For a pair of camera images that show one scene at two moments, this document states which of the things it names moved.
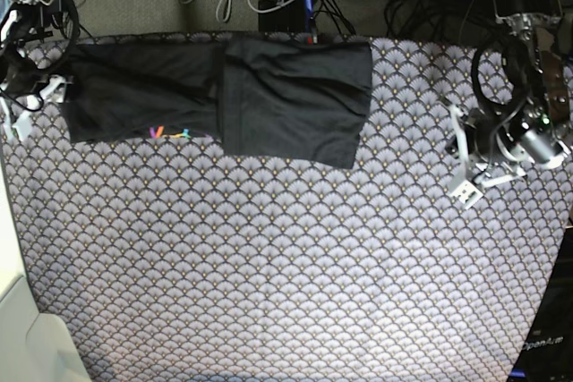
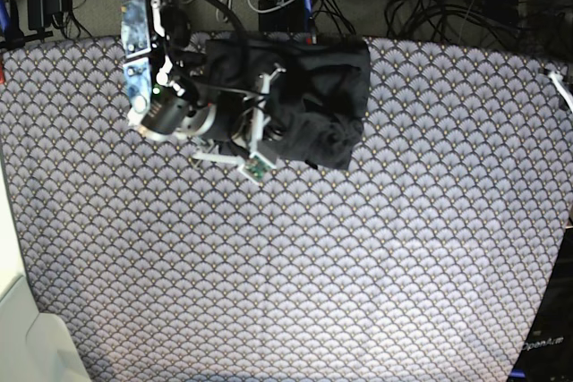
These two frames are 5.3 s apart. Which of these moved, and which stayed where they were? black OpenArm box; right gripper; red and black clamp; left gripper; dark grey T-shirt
Moved: right gripper; left gripper; dark grey T-shirt
Stayed: black OpenArm box; red and black clamp
